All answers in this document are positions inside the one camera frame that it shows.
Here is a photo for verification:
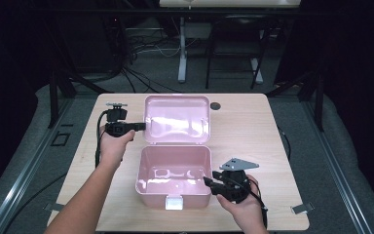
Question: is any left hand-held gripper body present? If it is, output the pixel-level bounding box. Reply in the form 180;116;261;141
104;102;136;137

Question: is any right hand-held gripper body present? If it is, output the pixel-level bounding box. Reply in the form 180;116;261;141
218;158;260;205

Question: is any pink plastic lidded box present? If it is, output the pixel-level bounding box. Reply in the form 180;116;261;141
134;94;214;211

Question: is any person's left hand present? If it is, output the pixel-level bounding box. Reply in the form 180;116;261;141
98;125;136;168

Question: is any person's right hand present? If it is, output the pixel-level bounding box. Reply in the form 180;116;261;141
216;175;265;229

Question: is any grey metal table clamp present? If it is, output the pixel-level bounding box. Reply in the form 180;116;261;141
43;202;67;213
290;202;315;215

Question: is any black metal chair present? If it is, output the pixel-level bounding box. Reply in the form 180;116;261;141
205;14;271;91

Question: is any white background desk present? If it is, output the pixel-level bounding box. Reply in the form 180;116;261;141
159;0;303;85

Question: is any left hand-held gripper black cable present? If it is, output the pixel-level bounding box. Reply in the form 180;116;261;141
93;109;110;169

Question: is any hand-held gripper black cable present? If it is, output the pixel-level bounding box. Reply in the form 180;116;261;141
246;178;269;229
93;109;110;169

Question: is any right hand-held gripper black cable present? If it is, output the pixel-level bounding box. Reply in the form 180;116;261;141
246;178;269;229

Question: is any thin black cable beside table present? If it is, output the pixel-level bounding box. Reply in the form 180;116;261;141
277;125;292;162

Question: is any black metal frame stand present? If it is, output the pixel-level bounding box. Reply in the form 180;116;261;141
266;62;325;133
47;62;115;130

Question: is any tangle of floor cables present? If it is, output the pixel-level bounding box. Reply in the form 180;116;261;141
120;30;184;96

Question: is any aluminium floor rail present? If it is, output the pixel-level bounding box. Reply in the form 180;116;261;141
0;97;76;234
301;100;374;234

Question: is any black floor cable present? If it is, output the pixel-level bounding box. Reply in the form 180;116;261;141
2;173;68;234

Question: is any black horizontal frame bar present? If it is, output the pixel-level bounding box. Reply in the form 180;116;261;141
28;8;306;16

